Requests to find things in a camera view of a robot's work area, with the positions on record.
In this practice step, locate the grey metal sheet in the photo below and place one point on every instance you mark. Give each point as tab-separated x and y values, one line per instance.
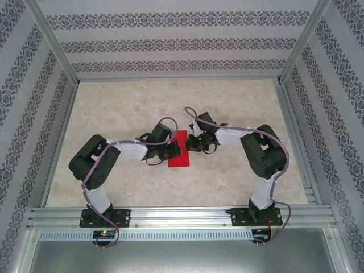
182	257

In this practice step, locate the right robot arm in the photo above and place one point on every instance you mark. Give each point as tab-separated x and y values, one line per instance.
264	159

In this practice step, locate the aluminium frame post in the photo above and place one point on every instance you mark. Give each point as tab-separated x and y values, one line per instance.
54	45
302	45

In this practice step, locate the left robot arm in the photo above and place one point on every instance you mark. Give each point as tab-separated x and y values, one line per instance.
94	159

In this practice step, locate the aluminium mounting rail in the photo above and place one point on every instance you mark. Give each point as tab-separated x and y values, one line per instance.
182	217

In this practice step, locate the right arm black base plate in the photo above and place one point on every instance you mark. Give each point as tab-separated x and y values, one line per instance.
239	217

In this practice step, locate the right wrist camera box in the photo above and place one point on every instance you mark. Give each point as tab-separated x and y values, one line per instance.
194	128

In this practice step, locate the aluminium frame cross beam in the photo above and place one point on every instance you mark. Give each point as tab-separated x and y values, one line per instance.
179	79

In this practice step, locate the red paper sheet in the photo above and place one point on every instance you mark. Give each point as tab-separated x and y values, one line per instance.
179	162

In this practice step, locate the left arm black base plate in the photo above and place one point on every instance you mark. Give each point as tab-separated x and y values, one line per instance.
123	217

